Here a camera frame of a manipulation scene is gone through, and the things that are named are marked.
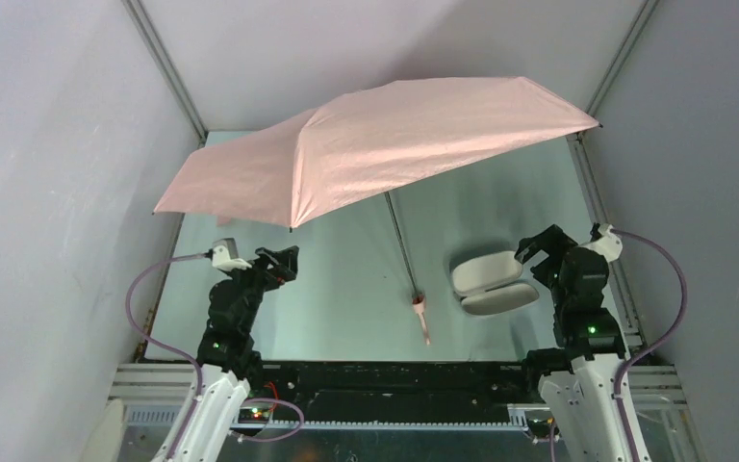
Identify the pink folding umbrella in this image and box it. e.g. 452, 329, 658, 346
152, 76, 602, 347

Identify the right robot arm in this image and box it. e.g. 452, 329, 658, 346
516, 225, 650, 461

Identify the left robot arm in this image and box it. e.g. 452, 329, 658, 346
147, 239, 299, 461

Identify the white oval storage case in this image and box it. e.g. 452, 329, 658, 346
450, 250, 540, 317

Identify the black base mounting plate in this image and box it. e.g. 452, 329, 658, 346
251, 359, 561, 424

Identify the left controller board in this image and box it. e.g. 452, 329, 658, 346
236, 407, 272, 425

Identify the controller board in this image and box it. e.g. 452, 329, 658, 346
236, 407, 272, 425
522, 418, 560, 444

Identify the right controller board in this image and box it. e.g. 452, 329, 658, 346
522, 418, 560, 444

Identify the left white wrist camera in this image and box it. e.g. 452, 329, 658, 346
210, 238, 252, 272

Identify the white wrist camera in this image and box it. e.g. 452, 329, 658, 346
580, 223, 623, 263
210, 238, 252, 272

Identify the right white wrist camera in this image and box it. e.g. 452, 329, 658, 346
580, 223, 623, 263

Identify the aluminium frame rail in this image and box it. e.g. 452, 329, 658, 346
109, 361, 687, 433

